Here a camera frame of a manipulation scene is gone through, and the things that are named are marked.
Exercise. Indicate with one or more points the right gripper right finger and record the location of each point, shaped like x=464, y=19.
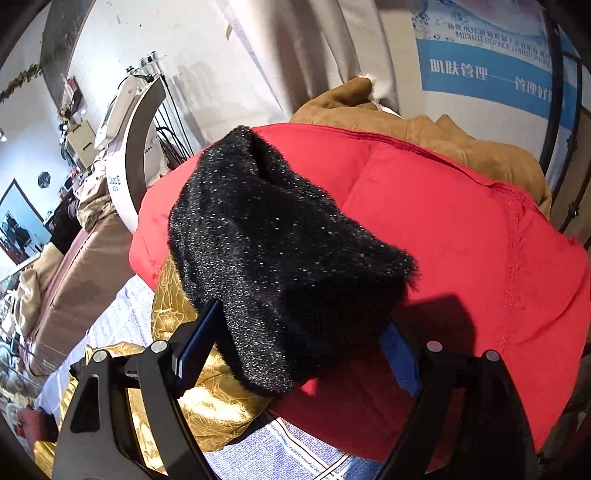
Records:
x=468, y=420

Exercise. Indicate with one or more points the beige crumpled jacket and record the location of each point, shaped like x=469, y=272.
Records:
x=95, y=203

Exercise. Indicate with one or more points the left hand red nail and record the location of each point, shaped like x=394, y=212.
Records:
x=36, y=425

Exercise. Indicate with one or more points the blue plaid bed sheet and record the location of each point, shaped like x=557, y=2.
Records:
x=278, y=450

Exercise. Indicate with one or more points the white David B machine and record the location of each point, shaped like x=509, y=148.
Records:
x=128, y=139

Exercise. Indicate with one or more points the wall mirror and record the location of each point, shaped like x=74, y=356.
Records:
x=23, y=233

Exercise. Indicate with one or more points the blue wall poster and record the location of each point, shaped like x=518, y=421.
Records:
x=489, y=50

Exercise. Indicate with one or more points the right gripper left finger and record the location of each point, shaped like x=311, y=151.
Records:
x=124, y=420

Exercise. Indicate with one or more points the tan suede coat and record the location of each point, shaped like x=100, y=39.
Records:
x=352, y=106

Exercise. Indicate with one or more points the brown massage bed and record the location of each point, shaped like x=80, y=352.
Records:
x=85, y=283

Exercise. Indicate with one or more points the cream fleece blanket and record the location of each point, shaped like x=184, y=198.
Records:
x=33, y=283

